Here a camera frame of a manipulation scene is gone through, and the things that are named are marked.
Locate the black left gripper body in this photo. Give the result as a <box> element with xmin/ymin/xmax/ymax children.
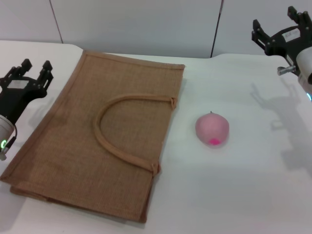
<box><xmin>0</xmin><ymin>72</ymin><xmax>47</xmax><ymax>125</ymax></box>

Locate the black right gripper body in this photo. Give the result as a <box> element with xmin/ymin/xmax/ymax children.
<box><xmin>265</xmin><ymin>25</ymin><xmax>312</xmax><ymax>65</ymax></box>

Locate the brown woven jute handbag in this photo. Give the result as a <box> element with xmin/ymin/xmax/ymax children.
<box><xmin>0</xmin><ymin>50</ymin><xmax>186</xmax><ymax>224</ymax></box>

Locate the pink peach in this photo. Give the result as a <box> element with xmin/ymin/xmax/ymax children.
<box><xmin>195</xmin><ymin>111</ymin><xmax>230</xmax><ymax>148</ymax></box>

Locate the right arm cable silver plug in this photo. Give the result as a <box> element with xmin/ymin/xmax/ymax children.
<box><xmin>277</xmin><ymin>65</ymin><xmax>297</xmax><ymax>76</ymax></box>

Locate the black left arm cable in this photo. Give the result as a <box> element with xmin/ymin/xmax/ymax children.
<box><xmin>4</xmin><ymin>124</ymin><xmax>18</xmax><ymax>150</ymax></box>

